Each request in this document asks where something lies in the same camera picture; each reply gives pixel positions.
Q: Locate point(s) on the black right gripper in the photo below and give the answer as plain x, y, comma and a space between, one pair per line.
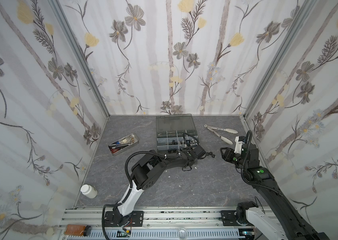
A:
229, 154

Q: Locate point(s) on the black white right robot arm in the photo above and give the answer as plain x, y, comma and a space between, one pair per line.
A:
290, 225

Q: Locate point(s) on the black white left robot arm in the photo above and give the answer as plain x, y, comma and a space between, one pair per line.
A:
143, 169

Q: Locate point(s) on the cluster black hex nuts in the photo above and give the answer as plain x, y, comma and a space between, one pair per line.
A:
211, 154

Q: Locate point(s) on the green plastic organizer box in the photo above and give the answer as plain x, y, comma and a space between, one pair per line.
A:
175, 132

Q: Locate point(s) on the metal tray with tools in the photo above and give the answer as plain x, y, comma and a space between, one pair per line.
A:
123, 144

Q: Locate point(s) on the white plastic bottle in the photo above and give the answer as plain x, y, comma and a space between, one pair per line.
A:
88, 191

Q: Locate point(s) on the amber bottle with black cap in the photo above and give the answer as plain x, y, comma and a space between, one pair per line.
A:
77, 230

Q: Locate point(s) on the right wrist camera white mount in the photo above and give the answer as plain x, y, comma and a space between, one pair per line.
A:
239, 140

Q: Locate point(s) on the aluminium rail frame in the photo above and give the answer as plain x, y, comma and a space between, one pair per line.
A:
159, 223

